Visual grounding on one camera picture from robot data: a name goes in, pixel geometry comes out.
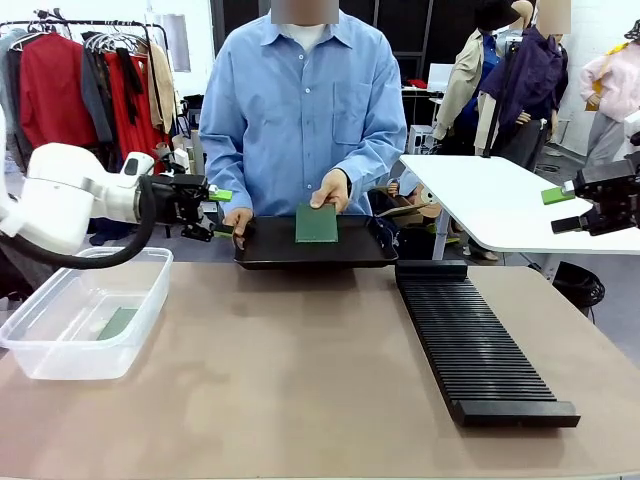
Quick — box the person's right forearm blue sleeve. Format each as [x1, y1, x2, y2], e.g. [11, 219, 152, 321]
[198, 124, 254, 217]

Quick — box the beige hanging garment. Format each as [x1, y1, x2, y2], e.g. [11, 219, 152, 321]
[146, 41, 177, 135]

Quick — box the black slotted PCB rack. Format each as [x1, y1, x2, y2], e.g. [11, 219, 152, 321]
[394, 259, 582, 429]

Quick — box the red dress on hanger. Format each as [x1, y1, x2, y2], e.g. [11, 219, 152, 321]
[103, 48, 170, 174]

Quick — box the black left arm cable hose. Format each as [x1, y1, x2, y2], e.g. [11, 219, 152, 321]
[0, 174, 159, 270]

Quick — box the black coiled cable bundle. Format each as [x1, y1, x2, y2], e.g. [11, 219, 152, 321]
[551, 261, 607, 312]

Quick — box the dark grey hanging garment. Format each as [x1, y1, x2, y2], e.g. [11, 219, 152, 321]
[80, 45, 115, 145]

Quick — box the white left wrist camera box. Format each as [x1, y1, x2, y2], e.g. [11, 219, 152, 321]
[158, 146, 191, 176]

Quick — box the mannequin in pink top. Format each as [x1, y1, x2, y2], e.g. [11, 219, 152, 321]
[578, 18, 640, 169]

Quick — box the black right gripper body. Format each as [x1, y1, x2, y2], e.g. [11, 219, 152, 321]
[573, 161, 640, 237]

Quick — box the clear plastic storage box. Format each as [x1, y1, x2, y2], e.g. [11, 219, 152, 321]
[0, 246, 175, 382]

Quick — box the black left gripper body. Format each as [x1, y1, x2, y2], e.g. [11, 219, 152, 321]
[148, 173, 212, 227]

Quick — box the mannequin in purple jacket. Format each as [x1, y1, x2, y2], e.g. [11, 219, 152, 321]
[478, 24, 571, 172]

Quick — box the white side table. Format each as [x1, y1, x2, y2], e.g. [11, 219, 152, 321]
[398, 153, 640, 262]

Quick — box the black metal clothes rack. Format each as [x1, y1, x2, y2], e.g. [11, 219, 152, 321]
[0, 11, 170, 166]

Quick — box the red jacket on hanger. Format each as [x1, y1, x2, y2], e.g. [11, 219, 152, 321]
[18, 31, 98, 151]

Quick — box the light grey hanging garment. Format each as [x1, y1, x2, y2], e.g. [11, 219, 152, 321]
[0, 28, 25, 151]

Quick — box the person in blue shirt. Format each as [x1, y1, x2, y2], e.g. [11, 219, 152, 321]
[198, 8, 408, 236]

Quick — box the green PCB board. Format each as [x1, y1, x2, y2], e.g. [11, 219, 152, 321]
[294, 201, 340, 245]
[96, 306, 139, 342]

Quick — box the person's left forearm blue sleeve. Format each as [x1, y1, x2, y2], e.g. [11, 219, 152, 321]
[342, 114, 408, 202]

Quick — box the person's left hand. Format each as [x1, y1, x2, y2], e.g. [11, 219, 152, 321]
[309, 168, 352, 215]

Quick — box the black hanging scarf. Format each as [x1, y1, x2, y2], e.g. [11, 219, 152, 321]
[115, 46, 145, 127]

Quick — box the black plastic tray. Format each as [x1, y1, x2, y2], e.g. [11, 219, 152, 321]
[233, 215, 400, 272]

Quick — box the mannequin beige coat black hat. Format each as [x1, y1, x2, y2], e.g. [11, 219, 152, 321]
[432, 0, 525, 157]

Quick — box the person's right hand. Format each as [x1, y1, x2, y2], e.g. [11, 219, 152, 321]
[221, 206, 257, 251]

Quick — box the black bin of paper rolls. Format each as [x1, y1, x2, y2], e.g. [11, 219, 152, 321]
[172, 126, 207, 176]

